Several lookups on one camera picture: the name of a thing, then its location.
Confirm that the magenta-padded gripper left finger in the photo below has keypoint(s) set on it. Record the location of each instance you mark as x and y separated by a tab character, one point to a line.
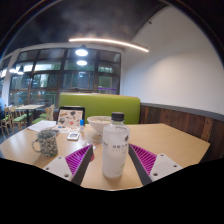
63	166

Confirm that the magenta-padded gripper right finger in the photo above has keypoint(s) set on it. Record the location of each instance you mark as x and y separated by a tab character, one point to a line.
160	165

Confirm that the clear black-capped water bottle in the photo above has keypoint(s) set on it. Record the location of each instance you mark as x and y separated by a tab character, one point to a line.
115	153

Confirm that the speckled ceramic mug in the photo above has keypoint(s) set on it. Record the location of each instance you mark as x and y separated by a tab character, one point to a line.
48	145

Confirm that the small white handheld device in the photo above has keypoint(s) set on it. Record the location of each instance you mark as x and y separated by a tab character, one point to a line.
73	136

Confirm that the small blue-capped bottle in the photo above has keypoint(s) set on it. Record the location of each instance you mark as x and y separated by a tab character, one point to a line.
81	126

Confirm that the white paper sheet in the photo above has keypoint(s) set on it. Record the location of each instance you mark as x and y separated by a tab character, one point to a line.
41	125

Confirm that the sticker-covered laptop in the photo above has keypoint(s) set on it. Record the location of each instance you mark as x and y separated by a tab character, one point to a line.
70	119

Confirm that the white bowl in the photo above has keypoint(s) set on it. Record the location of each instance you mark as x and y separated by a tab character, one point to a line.
96	125

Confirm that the wooden green-seated chairs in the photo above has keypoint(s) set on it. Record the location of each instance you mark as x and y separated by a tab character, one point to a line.
19	119

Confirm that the light wooden dining table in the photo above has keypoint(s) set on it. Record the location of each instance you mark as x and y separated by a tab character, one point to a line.
30	107

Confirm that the green upholstered bench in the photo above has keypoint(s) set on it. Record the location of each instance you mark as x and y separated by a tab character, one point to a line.
100	105

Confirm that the person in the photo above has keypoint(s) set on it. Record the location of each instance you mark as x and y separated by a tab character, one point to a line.
1	108

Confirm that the round pendant lamps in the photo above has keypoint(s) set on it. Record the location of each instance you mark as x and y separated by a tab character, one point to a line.
81	52

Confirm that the long linear ceiling light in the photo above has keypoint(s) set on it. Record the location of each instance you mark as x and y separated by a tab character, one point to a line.
106	41

